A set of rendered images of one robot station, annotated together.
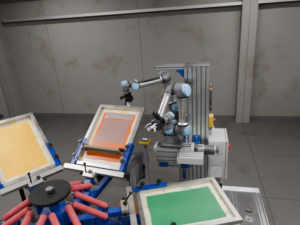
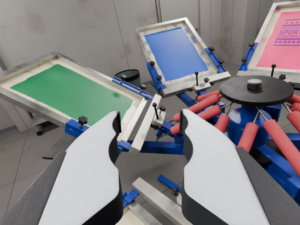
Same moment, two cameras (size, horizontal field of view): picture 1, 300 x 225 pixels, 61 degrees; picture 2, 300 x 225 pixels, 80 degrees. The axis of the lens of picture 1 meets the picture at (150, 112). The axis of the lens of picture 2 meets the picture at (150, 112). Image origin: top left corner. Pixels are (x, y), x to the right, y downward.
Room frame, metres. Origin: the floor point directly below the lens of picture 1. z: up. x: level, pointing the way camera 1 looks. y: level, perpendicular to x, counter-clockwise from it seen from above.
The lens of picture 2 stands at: (2.00, -0.04, 1.74)
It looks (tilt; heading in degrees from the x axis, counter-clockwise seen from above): 31 degrees down; 147
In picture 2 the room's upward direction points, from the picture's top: 11 degrees counter-clockwise
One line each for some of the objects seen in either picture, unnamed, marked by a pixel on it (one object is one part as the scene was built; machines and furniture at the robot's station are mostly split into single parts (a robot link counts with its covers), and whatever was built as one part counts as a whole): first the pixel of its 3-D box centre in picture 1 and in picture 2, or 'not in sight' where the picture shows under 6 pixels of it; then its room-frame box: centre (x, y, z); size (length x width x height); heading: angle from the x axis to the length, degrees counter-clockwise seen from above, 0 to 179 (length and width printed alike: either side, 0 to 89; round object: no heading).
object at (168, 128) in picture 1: (166, 127); not in sight; (2.15, -0.15, 1.56); 0.11 x 0.08 x 0.11; 53
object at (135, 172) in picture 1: (135, 173); not in sight; (2.60, 0.23, 0.77); 0.46 x 0.09 x 0.36; 158
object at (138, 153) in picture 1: (120, 158); not in sight; (2.67, 0.39, 0.95); 0.48 x 0.44 x 0.01; 158
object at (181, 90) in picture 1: (182, 110); not in sight; (2.35, -0.32, 1.63); 0.15 x 0.12 x 0.55; 53
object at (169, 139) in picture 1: (172, 136); not in sight; (2.43, -0.21, 1.31); 0.15 x 0.15 x 0.10
